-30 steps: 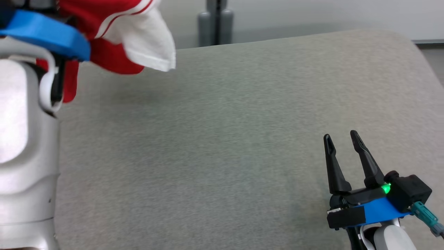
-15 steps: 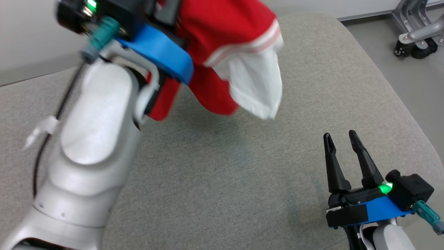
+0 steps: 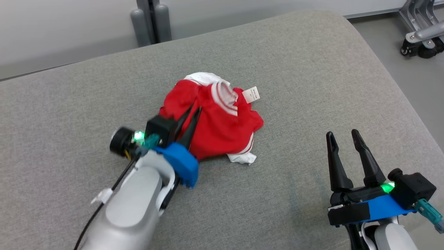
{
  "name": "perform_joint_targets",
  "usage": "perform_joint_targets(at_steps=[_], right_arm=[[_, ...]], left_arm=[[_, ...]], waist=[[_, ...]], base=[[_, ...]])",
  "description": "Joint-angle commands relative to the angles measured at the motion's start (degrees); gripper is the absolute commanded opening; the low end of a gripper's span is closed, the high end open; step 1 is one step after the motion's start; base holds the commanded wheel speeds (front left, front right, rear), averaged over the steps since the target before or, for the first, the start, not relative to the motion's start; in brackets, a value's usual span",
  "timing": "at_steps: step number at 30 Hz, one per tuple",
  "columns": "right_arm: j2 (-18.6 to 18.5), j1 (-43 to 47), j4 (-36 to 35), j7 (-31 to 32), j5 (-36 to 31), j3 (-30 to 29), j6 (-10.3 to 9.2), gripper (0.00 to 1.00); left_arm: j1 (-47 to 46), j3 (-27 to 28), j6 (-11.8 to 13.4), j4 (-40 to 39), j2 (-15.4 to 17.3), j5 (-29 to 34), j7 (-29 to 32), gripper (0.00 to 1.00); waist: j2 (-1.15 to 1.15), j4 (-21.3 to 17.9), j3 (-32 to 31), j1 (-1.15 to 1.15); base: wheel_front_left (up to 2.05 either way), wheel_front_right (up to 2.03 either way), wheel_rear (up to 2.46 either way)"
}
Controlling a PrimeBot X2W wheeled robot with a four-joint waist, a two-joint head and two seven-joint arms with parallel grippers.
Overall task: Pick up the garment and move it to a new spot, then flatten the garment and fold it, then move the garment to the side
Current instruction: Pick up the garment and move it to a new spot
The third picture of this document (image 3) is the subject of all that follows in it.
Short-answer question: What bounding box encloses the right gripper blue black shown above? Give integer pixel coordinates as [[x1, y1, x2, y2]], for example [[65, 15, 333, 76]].
[[326, 130, 417, 228]]

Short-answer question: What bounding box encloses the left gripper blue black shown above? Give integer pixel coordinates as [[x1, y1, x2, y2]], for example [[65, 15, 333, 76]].
[[153, 105, 202, 210]]

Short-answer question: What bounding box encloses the red white basketball jersey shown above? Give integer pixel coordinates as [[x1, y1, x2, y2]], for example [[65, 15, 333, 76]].
[[180, 72, 264, 165]]

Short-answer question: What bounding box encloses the metal stand with black castors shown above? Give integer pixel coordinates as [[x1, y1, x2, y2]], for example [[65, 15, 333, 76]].
[[399, 0, 444, 59]]

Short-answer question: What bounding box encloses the black left arm cable teal plug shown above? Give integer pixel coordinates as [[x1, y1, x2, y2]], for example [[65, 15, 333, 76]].
[[74, 133, 161, 250]]

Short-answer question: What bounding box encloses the black arm cable teal plug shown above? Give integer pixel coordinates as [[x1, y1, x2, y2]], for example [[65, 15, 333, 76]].
[[415, 199, 444, 234], [74, 133, 161, 250]]

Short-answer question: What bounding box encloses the black right arm cable teal plug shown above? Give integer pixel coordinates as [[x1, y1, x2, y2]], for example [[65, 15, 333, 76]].
[[415, 199, 444, 234]]

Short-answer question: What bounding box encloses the white left cable label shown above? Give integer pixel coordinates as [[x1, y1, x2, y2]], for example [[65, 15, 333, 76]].
[[91, 189, 113, 205]]

